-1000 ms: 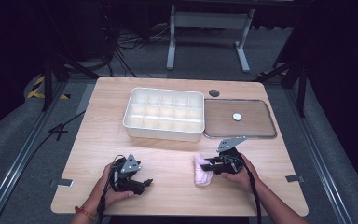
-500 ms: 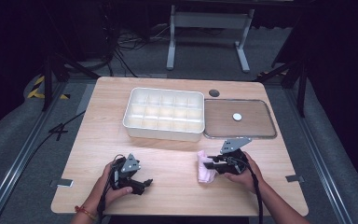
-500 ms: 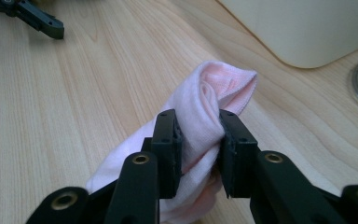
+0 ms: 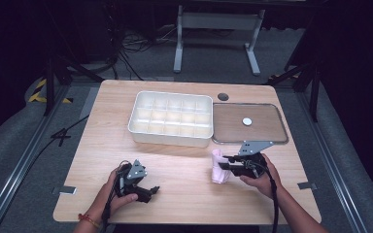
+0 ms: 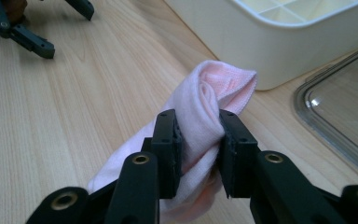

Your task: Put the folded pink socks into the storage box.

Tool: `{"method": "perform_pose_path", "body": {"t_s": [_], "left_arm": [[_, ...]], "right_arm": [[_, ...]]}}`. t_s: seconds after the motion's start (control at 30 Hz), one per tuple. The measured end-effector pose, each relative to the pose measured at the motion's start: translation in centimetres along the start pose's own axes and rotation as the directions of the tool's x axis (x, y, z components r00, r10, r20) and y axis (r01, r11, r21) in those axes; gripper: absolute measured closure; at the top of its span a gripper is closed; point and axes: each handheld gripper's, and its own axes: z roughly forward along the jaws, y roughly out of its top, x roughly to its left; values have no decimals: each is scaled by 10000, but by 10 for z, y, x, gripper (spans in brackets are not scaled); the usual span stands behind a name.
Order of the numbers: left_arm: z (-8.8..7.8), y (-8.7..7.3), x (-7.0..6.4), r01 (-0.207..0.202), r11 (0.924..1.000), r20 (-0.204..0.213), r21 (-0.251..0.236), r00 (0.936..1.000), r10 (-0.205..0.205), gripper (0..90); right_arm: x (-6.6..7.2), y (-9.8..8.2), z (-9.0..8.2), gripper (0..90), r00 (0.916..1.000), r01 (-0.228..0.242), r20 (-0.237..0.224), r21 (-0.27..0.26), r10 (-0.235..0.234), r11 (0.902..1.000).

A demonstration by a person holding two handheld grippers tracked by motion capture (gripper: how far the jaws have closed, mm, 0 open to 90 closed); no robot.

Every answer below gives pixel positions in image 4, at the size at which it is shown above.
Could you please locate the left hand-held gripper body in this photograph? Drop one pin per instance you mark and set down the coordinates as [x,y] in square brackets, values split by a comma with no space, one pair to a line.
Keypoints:
[136,171]

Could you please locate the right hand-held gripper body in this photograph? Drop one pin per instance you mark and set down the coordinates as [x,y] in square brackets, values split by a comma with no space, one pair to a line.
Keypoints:
[252,165]

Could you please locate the pink sock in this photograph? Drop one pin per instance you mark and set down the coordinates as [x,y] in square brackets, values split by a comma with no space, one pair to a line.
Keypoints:
[219,171]

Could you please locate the person's right hand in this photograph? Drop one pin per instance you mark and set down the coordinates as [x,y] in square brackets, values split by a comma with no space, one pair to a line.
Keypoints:
[265,184]

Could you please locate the person's left hand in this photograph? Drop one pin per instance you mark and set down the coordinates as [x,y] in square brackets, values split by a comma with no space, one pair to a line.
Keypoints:
[110,200]

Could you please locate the clear lid with white knob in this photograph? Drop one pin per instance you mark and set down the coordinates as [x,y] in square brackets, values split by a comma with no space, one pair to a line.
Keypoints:
[259,129]

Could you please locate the grey tape piece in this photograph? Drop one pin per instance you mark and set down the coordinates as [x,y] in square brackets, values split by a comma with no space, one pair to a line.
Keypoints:
[307,185]
[65,190]

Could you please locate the dark round table grommet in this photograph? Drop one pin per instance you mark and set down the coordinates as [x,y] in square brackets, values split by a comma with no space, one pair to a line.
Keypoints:
[223,96]

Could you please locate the white compartment storage box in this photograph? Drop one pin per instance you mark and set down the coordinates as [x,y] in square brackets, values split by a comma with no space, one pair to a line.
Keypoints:
[171,118]

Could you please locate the black floor tape mark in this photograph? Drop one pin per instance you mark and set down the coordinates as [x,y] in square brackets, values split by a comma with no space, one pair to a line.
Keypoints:
[61,135]

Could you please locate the black tripod stand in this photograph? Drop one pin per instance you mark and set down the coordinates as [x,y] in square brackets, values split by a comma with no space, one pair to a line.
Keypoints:
[314,90]
[50,84]

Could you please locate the yellow black floor tape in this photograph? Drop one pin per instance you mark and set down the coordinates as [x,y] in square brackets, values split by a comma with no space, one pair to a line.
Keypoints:
[35,96]

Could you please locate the aluminium floor rail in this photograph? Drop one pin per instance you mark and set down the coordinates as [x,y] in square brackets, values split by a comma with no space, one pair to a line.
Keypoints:
[333,161]
[19,165]

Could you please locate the grey metal stand frame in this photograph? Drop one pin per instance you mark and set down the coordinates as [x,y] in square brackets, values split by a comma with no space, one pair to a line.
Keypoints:
[218,21]

